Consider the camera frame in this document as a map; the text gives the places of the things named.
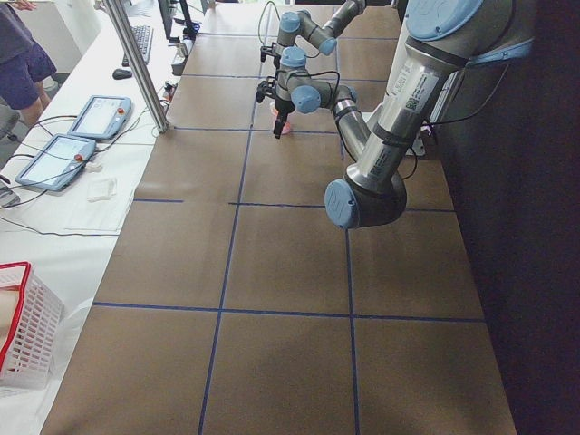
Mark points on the person in dark clothes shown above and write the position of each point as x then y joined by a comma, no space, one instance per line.
24,65

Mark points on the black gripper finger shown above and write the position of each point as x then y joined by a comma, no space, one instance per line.
280,125

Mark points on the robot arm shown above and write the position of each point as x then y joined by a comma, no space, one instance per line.
437,39
322,37

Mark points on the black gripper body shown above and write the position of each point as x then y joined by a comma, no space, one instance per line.
282,111

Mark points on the crumpled white tissue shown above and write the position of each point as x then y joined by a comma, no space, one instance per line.
101,189

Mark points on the aluminium frame post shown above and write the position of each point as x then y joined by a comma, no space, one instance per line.
123,29

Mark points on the teach pendant tablet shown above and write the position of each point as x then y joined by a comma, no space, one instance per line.
56,165
101,117

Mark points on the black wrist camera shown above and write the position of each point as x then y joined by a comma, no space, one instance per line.
269,51
266,89

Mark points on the pink mesh pen holder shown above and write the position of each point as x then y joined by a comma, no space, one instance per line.
287,126

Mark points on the near teach pendant tablet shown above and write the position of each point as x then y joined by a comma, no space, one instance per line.
56,165

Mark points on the white red plastic basket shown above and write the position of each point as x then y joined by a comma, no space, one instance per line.
30,314

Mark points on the black computer mouse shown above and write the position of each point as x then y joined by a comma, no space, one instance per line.
121,74

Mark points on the black keyboard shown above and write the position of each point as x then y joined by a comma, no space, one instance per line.
143,35

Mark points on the far teach pendant tablet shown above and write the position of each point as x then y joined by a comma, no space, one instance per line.
101,117

